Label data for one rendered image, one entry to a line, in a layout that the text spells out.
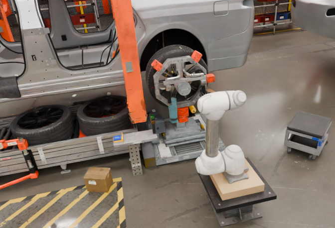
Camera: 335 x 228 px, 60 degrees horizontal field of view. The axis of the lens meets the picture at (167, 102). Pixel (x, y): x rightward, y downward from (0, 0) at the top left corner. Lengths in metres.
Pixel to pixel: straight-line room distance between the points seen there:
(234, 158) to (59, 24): 3.58
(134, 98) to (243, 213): 1.44
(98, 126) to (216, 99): 1.66
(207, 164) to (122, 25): 1.37
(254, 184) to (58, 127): 2.07
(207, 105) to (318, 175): 1.70
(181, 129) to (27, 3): 2.05
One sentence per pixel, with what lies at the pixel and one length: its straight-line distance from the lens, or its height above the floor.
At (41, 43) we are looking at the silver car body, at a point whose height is 1.33.
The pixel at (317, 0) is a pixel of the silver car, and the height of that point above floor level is 1.27.
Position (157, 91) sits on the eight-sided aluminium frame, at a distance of 2.92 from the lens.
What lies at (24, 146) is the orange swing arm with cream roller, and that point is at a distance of 3.19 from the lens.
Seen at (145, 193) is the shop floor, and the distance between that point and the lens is 2.92.
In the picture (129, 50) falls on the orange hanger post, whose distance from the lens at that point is 2.67.
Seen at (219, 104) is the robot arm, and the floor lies 1.15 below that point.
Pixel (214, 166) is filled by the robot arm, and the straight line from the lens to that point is 2.28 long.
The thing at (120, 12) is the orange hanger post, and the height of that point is 1.63.
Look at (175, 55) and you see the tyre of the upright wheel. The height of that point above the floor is 1.14.
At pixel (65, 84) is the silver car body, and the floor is 0.85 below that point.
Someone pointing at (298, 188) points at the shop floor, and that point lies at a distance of 3.06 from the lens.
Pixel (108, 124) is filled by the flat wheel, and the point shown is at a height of 0.45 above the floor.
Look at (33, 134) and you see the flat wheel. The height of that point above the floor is 0.49.
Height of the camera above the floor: 2.04
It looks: 27 degrees down
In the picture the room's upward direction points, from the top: 5 degrees counter-clockwise
